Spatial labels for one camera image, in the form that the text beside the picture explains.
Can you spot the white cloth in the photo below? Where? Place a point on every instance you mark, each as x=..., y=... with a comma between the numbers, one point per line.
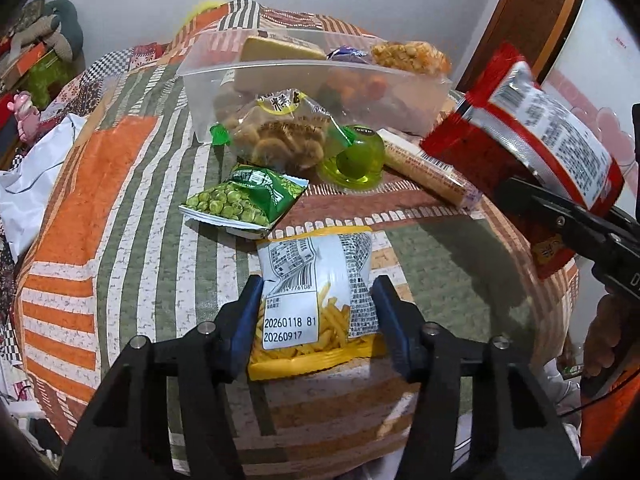
x=30, y=185

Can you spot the clear bag of orange crackers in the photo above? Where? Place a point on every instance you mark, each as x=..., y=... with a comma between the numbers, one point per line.
x=405, y=57

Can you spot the white wardrobe door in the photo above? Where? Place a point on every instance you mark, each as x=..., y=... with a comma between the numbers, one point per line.
x=595, y=70

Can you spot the yellow fries snack packet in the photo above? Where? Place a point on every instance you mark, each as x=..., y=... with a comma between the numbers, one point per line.
x=310, y=280

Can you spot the green jelly cup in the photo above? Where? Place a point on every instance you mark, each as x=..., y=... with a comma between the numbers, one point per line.
x=352, y=167

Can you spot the long biscuit pack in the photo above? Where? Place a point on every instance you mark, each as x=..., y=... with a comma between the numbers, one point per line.
x=425, y=162

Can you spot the pink plush toy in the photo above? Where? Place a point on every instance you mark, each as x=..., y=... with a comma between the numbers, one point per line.
x=25, y=115

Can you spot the clear plastic container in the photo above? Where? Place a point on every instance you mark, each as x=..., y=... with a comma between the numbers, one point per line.
x=200, y=80

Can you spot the blue snack packet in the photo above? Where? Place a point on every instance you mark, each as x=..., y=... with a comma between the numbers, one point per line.
x=345, y=54

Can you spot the teal cushion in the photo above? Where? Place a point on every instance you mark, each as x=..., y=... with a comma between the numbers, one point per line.
x=72, y=17

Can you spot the grey plush toy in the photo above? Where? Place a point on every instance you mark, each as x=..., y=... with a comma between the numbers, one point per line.
x=45, y=30

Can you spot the green pea snack packet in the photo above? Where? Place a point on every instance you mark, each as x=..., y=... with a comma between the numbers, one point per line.
x=235, y=200

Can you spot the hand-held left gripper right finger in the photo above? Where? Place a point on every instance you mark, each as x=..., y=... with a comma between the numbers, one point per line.
x=391, y=322

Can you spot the striped patchwork quilt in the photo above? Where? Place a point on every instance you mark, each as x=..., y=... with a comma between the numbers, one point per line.
x=125, y=210

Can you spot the checkered patchwork blanket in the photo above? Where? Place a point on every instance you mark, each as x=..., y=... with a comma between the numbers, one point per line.
x=100, y=72

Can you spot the clear bag of cookies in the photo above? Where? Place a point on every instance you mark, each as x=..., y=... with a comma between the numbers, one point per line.
x=280, y=135

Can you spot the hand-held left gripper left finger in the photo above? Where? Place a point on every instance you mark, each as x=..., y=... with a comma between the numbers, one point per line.
x=245, y=320

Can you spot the red snack packet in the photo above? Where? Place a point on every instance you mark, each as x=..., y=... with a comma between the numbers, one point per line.
x=475, y=150

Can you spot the orange box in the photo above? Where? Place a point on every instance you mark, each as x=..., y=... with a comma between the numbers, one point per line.
x=27, y=62

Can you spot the person's right hand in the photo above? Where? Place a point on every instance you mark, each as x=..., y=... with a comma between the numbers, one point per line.
x=605, y=335

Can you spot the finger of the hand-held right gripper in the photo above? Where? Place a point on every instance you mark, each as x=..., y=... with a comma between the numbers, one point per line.
x=545, y=210

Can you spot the tan biscuit pack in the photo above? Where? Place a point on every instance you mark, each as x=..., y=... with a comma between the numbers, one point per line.
x=280, y=49

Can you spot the wooden wardrobe frame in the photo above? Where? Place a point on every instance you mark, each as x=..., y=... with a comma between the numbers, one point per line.
x=520, y=20

